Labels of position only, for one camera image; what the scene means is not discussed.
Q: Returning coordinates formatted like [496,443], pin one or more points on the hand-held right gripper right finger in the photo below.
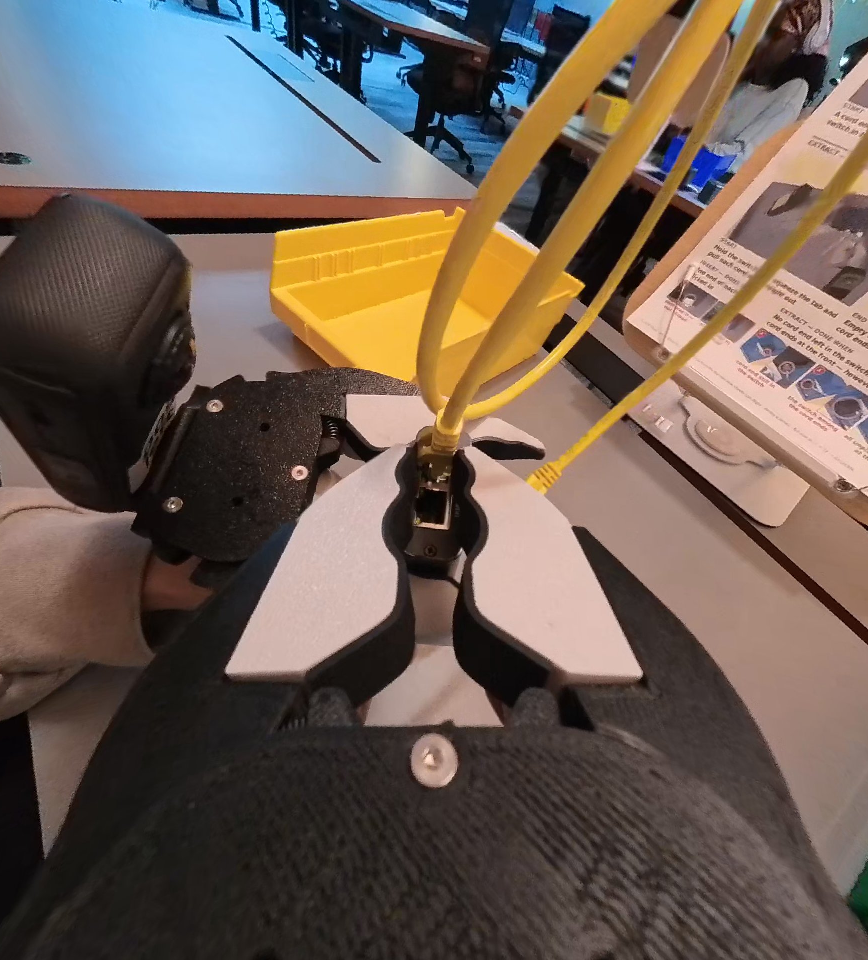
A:
[554,600]

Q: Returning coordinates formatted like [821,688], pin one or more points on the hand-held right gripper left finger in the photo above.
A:
[314,592]

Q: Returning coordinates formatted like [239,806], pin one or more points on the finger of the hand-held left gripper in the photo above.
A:
[389,416]

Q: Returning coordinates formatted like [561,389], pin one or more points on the black ethernet splitter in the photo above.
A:
[430,551]

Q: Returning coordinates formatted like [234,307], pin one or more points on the yellow plastic bin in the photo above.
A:
[344,300]

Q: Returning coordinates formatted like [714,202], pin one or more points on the person's left forearm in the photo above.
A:
[28,600]

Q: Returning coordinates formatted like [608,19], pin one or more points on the black office chair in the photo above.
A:
[464,90]

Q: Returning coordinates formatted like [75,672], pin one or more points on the small yellow bin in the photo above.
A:
[606,112]

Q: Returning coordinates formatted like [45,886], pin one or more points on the grey desk with wooden edge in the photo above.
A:
[141,97]

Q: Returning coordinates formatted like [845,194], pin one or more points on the black desk grommet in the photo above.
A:
[10,158]

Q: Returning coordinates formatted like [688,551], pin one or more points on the blue plastic bin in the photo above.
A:
[711,161]

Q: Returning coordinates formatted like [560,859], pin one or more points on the wooden sheet stand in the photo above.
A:
[651,67]
[734,161]

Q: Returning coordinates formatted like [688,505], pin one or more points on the printed instruction sheet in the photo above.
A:
[816,247]

